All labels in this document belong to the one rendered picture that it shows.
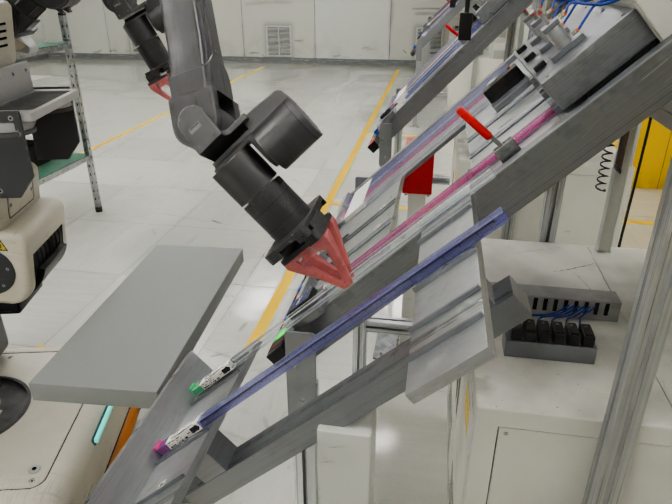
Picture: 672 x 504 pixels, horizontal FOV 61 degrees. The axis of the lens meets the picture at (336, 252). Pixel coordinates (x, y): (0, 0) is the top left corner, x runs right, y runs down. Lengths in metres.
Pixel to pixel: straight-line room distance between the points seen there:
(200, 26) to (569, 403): 0.80
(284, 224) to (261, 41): 9.43
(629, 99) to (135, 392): 0.89
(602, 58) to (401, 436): 1.30
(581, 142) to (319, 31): 9.08
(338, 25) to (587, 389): 8.94
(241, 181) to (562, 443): 0.69
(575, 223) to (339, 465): 1.91
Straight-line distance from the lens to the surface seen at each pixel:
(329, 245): 0.65
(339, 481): 0.69
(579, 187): 2.40
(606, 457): 1.04
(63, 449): 1.52
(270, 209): 0.65
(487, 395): 1.03
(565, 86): 0.84
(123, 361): 1.18
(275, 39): 9.97
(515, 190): 0.82
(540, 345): 1.12
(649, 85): 0.82
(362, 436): 0.64
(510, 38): 2.96
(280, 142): 0.64
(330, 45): 9.79
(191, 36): 0.73
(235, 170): 0.65
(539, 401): 1.04
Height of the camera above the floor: 1.25
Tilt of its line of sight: 25 degrees down
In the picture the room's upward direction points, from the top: straight up
